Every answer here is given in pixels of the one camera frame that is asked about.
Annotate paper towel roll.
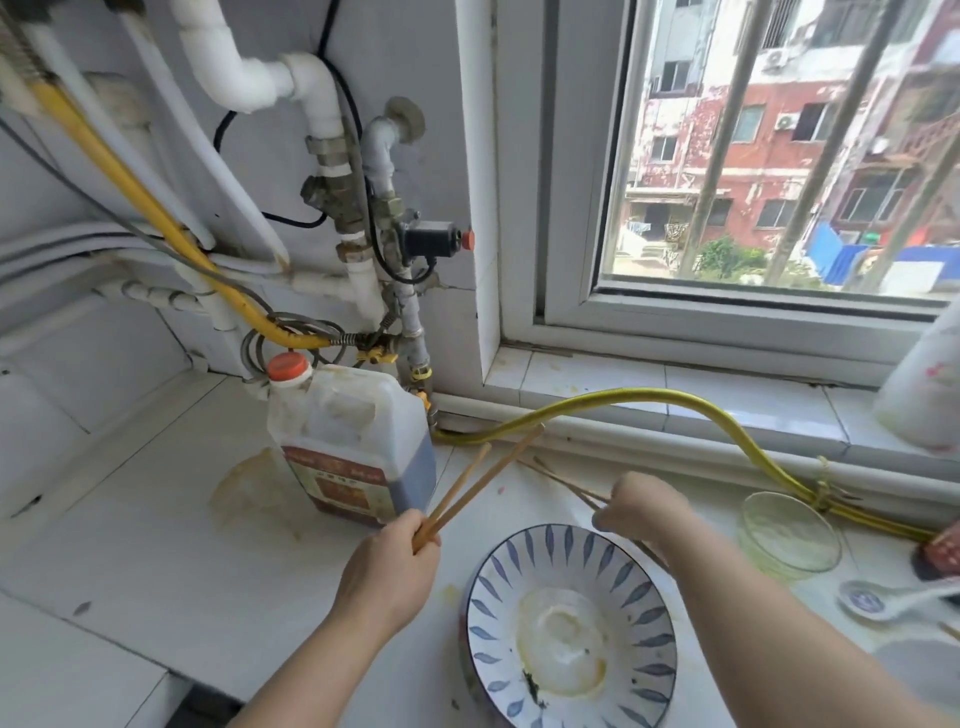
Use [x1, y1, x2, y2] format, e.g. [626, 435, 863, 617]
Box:
[873, 299, 960, 455]

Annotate group of white wall pipes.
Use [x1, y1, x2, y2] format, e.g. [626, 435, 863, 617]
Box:
[0, 221, 385, 384]

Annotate blue striped bowl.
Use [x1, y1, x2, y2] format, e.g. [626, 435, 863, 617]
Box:
[466, 523, 680, 728]

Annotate black solenoid valve red button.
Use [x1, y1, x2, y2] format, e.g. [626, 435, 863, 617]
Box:
[397, 219, 478, 260]

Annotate black cable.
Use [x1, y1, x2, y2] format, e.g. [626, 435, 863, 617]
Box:
[212, 0, 444, 285]

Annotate white flexible hose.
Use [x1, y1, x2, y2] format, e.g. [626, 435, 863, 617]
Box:
[119, 14, 292, 273]
[22, 22, 219, 253]

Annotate plastic jug orange cap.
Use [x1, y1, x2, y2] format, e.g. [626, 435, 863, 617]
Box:
[266, 350, 438, 526]

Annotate white window frame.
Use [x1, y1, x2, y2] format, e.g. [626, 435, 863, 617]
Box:
[453, 0, 960, 388]

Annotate green tinted glass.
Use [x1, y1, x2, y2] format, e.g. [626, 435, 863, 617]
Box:
[738, 491, 843, 583]

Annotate person's right forearm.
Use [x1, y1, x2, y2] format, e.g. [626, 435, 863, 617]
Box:
[659, 517, 960, 728]

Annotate red brick apartment building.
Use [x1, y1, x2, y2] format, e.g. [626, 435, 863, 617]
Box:
[611, 0, 960, 301]

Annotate blue patterned ceramic spoon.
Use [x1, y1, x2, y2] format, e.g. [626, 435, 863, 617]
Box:
[837, 577, 960, 624]

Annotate yellow cord tie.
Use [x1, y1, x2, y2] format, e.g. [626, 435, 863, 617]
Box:
[813, 455, 860, 513]

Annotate dark soy sauce bottle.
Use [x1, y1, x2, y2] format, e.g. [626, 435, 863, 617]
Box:
[916, 524, 960, 583]

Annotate yellow hose metal ends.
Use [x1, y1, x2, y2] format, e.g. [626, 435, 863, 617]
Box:
[26, 78, 395, 363]

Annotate grey window security bars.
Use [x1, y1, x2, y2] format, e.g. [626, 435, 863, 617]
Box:
[674, 0, 960, 294]

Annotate person's left forearm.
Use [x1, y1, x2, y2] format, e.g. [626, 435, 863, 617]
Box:
[224, 614, 421, 728]

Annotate grey coiled cable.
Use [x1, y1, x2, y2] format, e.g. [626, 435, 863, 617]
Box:
[0, 112, 350, 373]

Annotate white pipe brass valve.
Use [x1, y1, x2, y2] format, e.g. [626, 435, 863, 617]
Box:
[299, 112, 388, 324]

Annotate person's right hand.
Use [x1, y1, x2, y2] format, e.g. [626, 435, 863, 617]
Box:
[592, 472, 703, 571]

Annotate bundle of wooden chopsticks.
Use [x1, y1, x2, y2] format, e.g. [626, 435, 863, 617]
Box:
[419, 442, 494, 538]

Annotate person's left hand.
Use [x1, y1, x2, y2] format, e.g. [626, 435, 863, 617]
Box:
[329, 509, 444, 658]

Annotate long white horizontal pipe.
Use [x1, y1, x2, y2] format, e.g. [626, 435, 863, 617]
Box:
[433, 393, 960, 526]

